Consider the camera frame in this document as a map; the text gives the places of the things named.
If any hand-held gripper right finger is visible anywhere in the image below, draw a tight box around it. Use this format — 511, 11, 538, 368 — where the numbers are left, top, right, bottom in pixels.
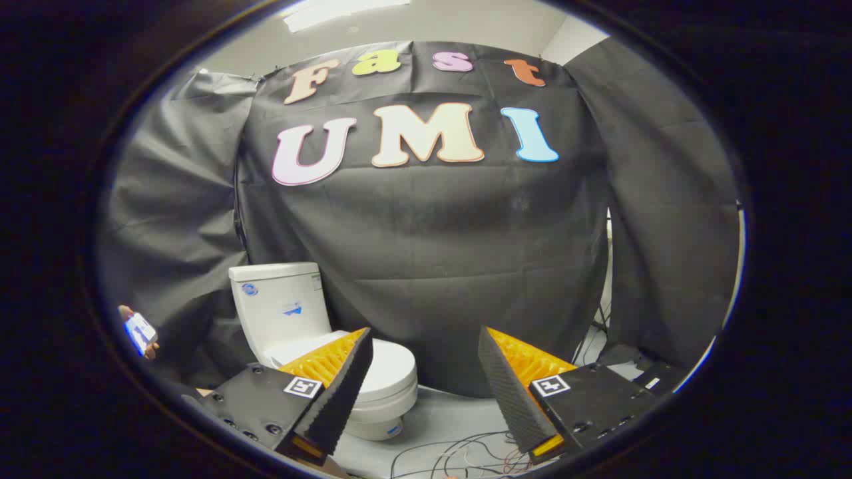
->
477, 325, 668, 465

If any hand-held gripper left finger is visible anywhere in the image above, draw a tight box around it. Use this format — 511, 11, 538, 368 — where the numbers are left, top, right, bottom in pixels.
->
181, 326, 375, 466

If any white toilet lid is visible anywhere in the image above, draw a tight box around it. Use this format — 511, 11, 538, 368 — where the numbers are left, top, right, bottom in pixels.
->
264, 331, 418, 405

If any white ceramic toilet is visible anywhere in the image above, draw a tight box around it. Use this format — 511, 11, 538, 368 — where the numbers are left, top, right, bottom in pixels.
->
228, 261, 419, 441

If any black backdrop cloth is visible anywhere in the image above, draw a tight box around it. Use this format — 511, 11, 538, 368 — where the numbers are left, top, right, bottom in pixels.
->
100, 40, 741, 400

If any smartphone with lit screen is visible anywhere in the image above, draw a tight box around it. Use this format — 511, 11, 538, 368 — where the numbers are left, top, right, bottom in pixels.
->
124, 311, 158, 358

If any ceiling light panel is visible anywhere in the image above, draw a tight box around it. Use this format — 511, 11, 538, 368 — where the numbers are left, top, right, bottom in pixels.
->
283, 0, 412, 33

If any tangle of floor cables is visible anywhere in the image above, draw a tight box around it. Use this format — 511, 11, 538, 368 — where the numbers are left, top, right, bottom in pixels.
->
389, 431, 533, 479

